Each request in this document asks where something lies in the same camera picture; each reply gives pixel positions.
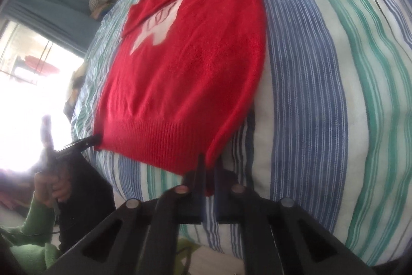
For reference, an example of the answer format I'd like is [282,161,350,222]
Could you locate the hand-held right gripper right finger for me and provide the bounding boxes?
[214,167,377,275]

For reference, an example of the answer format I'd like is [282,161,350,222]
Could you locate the window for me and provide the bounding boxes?
[0,20,85,174]

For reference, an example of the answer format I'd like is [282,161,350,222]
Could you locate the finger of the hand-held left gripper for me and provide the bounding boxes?
[56,134,101,156]

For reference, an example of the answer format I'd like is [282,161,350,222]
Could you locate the striped bed cover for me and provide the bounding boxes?
[71,0,412,266]

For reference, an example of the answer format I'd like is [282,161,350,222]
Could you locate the dark cloth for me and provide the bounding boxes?
[57,146,117,253]

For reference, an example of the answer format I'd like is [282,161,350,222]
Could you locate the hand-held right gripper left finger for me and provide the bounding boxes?
[42,154,207,275]

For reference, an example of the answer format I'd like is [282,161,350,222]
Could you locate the person's green top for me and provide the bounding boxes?
[8,241,63,274]

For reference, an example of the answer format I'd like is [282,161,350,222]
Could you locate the red knit sweater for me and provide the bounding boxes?
[93,0,268,196]

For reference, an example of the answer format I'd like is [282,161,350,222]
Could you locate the person's left hand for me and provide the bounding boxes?
[35,165,72,203]

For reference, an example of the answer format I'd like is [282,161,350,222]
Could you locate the blue curtain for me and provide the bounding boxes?
[10,0,100,53]

